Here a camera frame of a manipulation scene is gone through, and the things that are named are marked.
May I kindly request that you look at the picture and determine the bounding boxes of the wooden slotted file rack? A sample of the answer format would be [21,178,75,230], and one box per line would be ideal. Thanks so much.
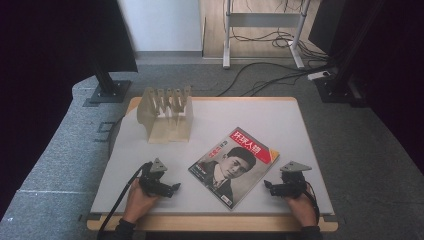
[136,85,195,145]

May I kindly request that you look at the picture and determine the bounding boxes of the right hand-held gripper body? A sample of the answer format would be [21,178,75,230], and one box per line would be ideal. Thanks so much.
[279,160,313,198]

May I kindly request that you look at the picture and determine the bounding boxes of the white power strip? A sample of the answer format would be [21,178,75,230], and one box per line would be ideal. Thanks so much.
[306,70,332,82]

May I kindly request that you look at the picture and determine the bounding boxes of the black floor cables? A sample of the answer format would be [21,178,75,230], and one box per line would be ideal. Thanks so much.
[216,0,338,98]

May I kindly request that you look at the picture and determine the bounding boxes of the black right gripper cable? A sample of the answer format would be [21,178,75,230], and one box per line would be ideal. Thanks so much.
[304,180,322,225]

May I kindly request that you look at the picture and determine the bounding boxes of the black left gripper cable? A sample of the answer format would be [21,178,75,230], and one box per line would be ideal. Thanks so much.
[96,161,153,236]

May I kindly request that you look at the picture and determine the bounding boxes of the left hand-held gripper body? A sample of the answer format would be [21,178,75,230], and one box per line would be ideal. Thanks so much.
[138,157,175,198]

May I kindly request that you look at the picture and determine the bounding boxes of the black curtain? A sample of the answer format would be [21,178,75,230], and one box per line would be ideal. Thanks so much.
[0,0,138,219]
[308,0,424,174]

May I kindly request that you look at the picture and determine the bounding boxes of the white metal desk frame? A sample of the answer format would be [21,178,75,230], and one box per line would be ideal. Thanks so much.
[222,0,312,70]

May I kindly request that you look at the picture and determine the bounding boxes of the magazine with portrait cover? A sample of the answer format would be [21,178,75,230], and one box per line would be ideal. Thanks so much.
[187,126,281,211]

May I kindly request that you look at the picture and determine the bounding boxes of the white table mat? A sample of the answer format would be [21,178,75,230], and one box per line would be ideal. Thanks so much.
[90,99,335,216]

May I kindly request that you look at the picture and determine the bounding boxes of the black metal stand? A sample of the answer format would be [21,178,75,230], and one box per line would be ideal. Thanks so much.
[313,0,384,104]
[89,59,133,104]

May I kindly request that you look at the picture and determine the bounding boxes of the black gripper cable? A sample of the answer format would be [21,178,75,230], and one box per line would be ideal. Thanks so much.
[304,180,322,225]
[96,161,153,236]

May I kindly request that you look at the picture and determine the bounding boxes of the person's right hand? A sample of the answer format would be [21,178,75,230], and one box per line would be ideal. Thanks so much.
[284,190,318,228]

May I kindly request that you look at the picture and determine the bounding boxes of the person's left hand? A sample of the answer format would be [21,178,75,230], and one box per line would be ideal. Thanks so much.
[123,179,162,224]

